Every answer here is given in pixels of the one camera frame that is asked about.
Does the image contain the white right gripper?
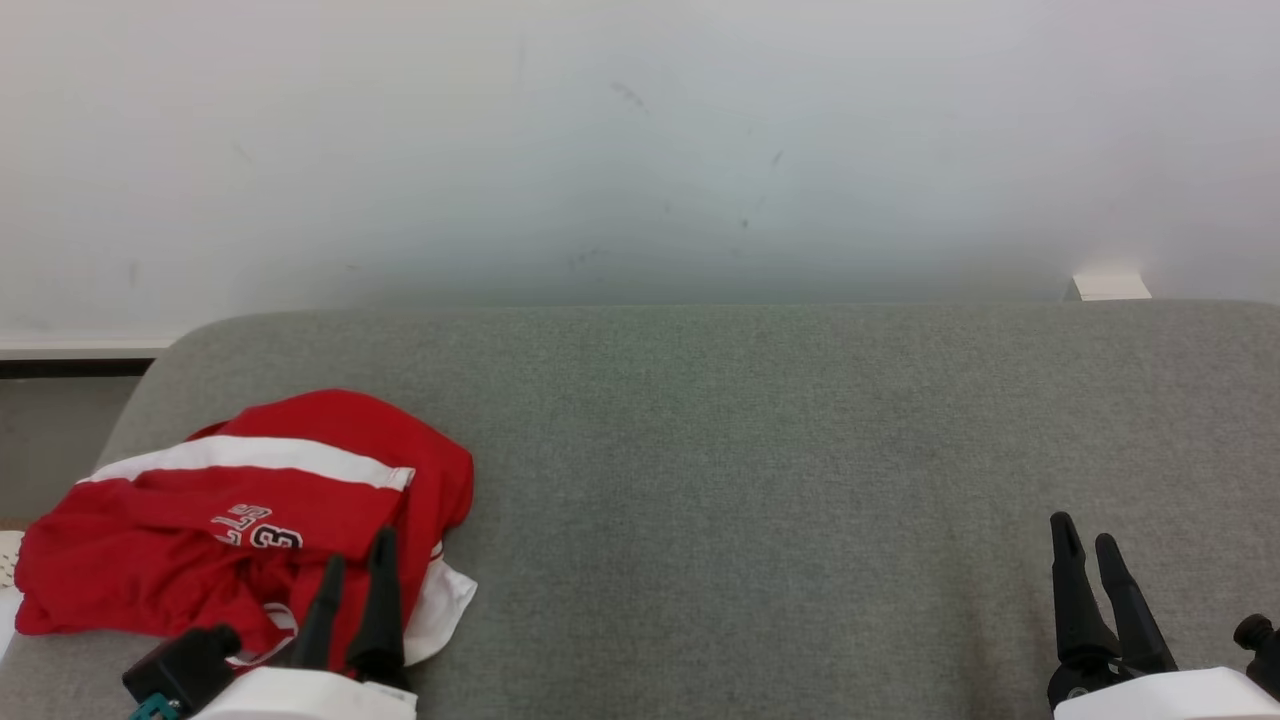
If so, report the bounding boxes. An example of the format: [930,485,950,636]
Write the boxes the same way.
[1046,511,1280,720]

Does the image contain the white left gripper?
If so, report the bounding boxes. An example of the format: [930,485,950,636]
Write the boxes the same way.
[190,526,419,720]

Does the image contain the red shirt with white trim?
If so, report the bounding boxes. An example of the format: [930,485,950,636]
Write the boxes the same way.
[188,389,479,671]

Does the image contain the red shorts with white print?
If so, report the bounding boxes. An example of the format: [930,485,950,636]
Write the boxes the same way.
[14,420,417,641]

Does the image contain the white perforated laundry basket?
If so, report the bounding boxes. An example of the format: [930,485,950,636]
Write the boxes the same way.
[0,529,24,659]

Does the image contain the grey fabric sofa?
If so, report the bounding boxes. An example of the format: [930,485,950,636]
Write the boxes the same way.
[0,300,1280,720]

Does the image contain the white wall box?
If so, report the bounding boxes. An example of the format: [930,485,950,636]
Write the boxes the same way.
[1070,272,1153,302]

